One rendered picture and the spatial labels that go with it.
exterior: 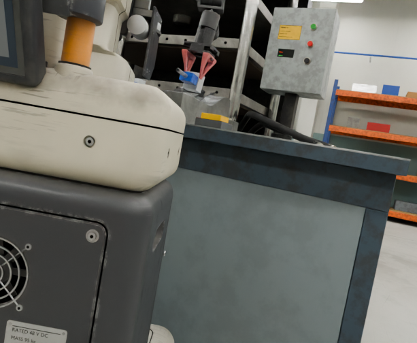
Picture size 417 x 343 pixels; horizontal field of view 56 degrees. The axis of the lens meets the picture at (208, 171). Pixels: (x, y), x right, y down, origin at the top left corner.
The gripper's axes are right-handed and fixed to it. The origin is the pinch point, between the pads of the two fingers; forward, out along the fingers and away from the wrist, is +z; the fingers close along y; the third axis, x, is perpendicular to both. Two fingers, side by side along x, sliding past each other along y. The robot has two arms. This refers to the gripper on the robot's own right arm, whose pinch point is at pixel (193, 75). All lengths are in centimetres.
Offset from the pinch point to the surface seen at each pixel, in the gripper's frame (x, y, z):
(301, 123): -628, 100, -101
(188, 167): 6.2, -10.3, 28.1
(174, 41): -71, 56, -33
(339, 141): -663, 29, -90
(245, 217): 5.3, -30.7, 36.4
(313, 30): -75, -13, -49
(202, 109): -8.4, -2.1, 8.5
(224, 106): -26.1, -1.9, 3.0
